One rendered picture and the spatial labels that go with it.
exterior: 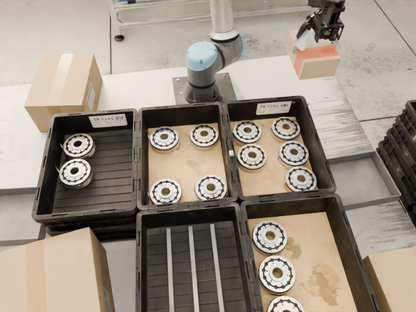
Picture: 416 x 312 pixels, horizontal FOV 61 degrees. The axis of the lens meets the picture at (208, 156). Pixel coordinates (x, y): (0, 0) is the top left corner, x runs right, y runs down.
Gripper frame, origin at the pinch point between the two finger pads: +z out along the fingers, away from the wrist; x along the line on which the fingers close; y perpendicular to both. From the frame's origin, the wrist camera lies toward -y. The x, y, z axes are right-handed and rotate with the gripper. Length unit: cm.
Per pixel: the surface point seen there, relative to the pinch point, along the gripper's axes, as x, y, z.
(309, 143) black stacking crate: -2.8, 21.8, 22.4
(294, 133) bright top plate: -6.0, 15.8, 23.8
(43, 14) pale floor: -148, -209, 111
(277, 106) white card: -10.1, 5.5, 19.8
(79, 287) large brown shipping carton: -79, 59, 19
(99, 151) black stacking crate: -76, 10, 27
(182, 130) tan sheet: -45, 6, 27
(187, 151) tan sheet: -45, 15, 27
